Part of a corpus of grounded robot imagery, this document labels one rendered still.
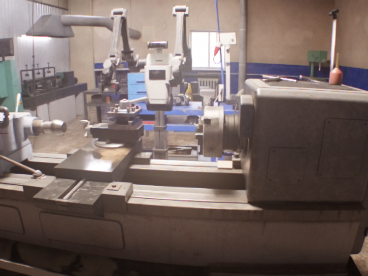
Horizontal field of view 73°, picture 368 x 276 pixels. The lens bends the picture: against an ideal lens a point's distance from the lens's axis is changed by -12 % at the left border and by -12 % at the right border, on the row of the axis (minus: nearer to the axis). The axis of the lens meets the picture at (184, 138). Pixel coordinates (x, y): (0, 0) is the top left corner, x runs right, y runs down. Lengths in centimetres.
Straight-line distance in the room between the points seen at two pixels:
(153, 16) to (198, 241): 778
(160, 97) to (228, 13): 636
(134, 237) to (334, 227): 95
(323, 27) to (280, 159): 795
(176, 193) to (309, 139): 64
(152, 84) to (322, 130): 152
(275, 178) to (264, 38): 745
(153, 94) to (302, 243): 160
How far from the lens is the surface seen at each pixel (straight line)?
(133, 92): 343
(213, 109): 132
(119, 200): 127
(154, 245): 142
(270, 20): 858
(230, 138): 130
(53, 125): 159
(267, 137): 115
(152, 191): 135
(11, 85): 564
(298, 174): 124
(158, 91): 233
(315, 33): 889
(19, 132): 169
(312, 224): 138
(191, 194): 132
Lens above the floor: 146
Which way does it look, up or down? 17 degrees down
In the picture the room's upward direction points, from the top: straight up
